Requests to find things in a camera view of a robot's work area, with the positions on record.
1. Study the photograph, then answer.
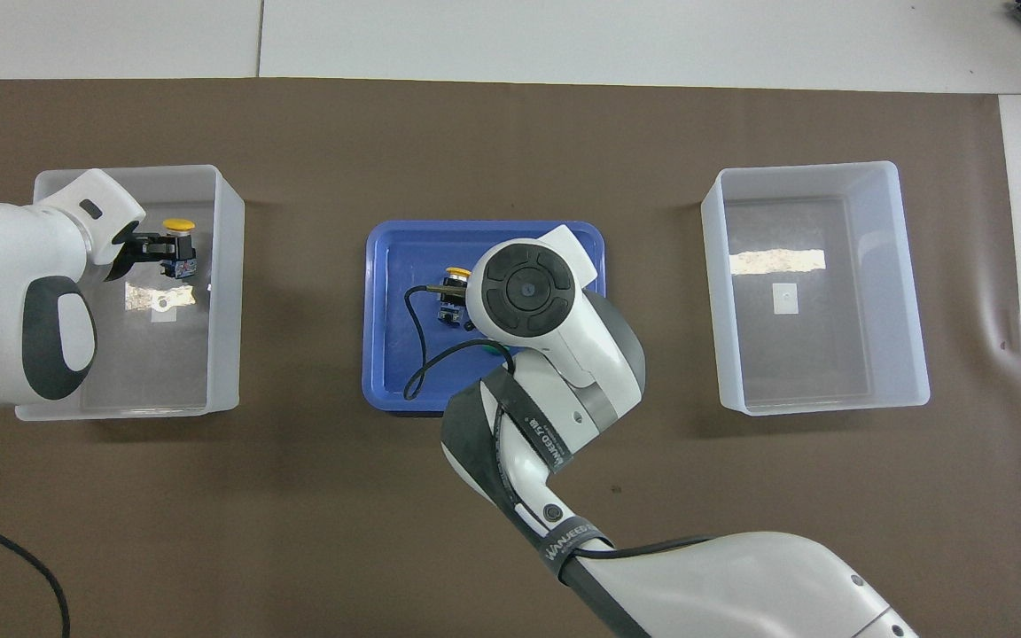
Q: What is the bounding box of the blue plastic tray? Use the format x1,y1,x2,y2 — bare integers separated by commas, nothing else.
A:
362,220,609,415

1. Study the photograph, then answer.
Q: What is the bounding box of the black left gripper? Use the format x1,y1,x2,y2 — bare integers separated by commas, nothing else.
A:
107,226,192,283

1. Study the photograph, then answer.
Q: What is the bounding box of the translucent white plastic box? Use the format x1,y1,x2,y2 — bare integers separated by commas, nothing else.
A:
14,164,246,423
700,160,931,416

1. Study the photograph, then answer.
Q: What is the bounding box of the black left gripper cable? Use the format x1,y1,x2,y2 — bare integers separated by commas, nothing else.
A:
0,510,71,638

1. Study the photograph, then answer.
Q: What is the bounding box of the yellow push button switch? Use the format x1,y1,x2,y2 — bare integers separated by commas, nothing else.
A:
437,266,474,327
160,217,199,283

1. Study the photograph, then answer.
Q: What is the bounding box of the brown table mat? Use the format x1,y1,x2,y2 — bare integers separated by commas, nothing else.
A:
0,78,1021,638

